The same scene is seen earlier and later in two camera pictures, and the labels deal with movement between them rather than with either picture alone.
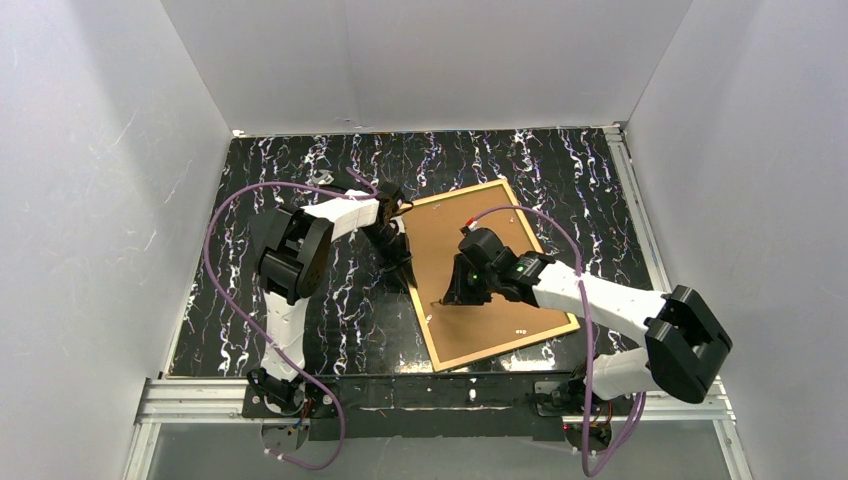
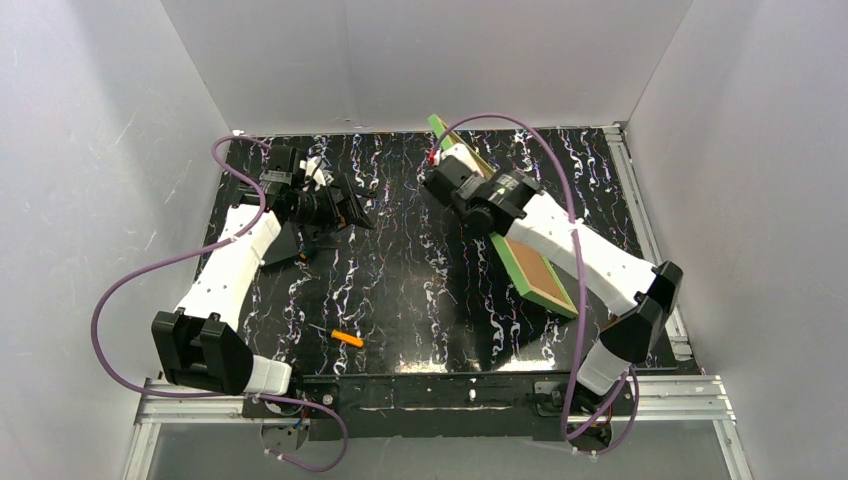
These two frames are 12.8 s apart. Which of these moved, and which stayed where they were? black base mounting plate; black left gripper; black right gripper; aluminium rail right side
Moved: black left gripper; black right gripper
Stayed: black base mounting plate; aluminium rail right side
